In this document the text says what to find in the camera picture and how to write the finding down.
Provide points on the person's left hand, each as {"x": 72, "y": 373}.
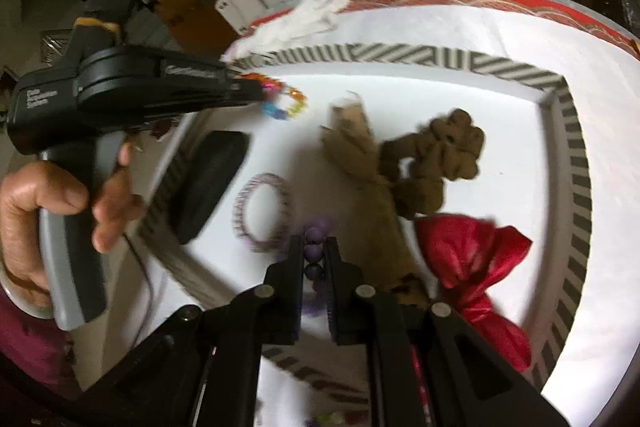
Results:
{"x": 30, "y": 192}

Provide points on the brown fabric bow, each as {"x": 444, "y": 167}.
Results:
{"x": 350, "y": 142}

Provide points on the brown scrunchie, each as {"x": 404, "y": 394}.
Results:
{"x": 450, "y": 142}

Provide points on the red satin bow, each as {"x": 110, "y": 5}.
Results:
{"x": 465, "y": 252}

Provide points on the striped cardboard tray box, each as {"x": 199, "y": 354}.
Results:
{"x": 500, "y": 107}

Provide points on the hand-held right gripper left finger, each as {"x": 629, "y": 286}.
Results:
{"x": 299, "y": 269}

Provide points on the red patterned table cloth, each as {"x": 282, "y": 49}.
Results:
{"x": 550, "y": 9}

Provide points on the black cushion pouch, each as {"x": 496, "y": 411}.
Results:
{"x": 210, "y": 177}

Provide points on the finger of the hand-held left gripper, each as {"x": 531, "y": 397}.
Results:
{"x": 242, "y": 94}

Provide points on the person's maroon garment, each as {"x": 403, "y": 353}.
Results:
{"x": 30, "y": 347}

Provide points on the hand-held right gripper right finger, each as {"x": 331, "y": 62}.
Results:
{"x": 331, "y": 269}

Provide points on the white knit glove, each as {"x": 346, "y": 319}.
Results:
{"x": 300, "y": 22}

